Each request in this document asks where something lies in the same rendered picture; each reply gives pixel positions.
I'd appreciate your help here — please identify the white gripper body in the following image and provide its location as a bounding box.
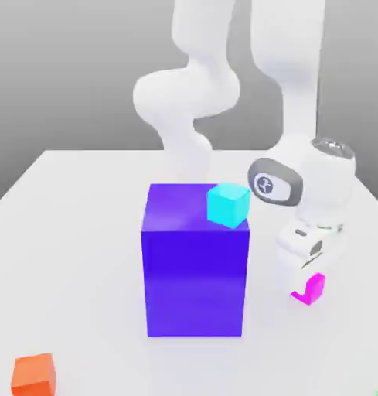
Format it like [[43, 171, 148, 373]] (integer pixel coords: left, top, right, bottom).
[[275, 240, 327, 294]]

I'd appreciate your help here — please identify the small magenta cube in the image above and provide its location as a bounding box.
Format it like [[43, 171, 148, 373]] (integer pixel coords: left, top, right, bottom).
[[290, 272, 326, 307]]

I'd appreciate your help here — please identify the small cyan cube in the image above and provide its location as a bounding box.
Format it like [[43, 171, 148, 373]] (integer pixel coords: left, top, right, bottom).
[[206, 181, 252, 230]]

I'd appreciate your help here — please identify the small orange cube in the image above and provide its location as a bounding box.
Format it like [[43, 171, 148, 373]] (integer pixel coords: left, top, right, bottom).
[[11, 352, 57, 396]]

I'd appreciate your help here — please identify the large blue box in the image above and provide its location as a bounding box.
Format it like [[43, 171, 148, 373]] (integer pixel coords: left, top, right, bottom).
[[141, 183, 250, 339]]

